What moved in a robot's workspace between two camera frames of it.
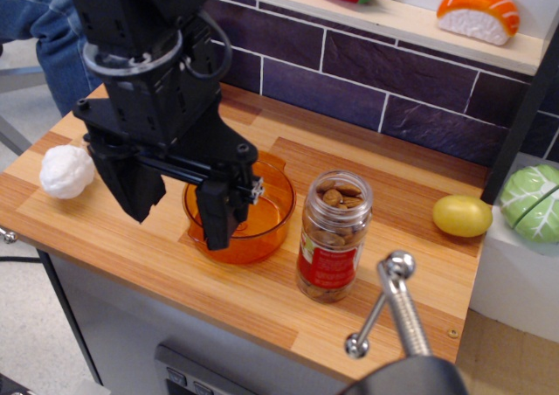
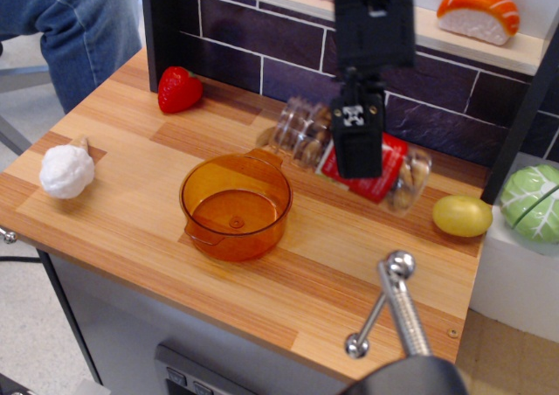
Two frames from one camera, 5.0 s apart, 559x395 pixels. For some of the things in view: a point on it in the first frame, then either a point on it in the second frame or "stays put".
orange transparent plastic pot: (258, 239) stays put
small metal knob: (9, 237) stays put
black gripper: (162, 105) to (375, 30)
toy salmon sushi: (479, 14) stays put
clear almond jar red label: (334, 224) to (301, 131)
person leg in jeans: (42, 8) stays put
